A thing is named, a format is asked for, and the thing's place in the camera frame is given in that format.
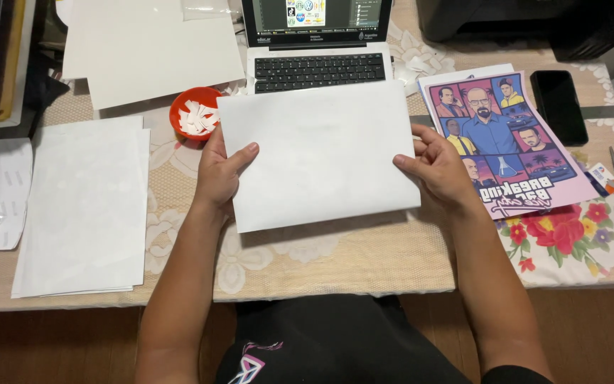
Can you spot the floral lace tablecloth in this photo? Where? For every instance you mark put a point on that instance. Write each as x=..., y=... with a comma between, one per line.
x=339, y=256

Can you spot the person's left hand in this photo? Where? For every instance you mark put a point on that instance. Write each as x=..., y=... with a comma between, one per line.
x=217, y=173

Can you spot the large white card sheets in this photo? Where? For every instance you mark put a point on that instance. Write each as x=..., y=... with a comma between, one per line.
x=147, y=48

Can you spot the white paper scraps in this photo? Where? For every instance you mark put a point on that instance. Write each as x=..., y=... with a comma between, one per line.
x=198, y=118

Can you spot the white paper sheet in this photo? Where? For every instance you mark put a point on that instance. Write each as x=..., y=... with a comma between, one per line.
x=317, y=154

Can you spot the clear plastic sleeve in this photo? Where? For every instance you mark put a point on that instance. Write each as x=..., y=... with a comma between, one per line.
x=208, y=8

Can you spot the white laptop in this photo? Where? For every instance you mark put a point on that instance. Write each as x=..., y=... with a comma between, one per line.
x=317, y=48

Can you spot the person's right hand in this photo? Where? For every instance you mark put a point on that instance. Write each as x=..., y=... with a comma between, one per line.
x=439, y=169

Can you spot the small printed card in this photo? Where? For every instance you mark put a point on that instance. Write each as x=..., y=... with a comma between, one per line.
x=603, y=178

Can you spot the orange bowl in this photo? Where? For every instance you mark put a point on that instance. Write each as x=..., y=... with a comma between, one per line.
x=182, y=106

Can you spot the stack of white sheets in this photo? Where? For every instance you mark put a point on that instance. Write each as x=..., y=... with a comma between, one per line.
x=86, y=208

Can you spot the colourful cartoon poster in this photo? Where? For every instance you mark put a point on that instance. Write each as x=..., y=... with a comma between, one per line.
x=515, y=144

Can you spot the black smartphone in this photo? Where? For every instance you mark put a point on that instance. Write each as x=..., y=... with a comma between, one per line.
x=558, y=106

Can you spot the black printer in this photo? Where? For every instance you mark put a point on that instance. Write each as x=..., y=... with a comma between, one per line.
x=520, y=24

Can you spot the person's black shirt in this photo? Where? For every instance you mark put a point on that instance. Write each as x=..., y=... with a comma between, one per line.
x=339, y=341

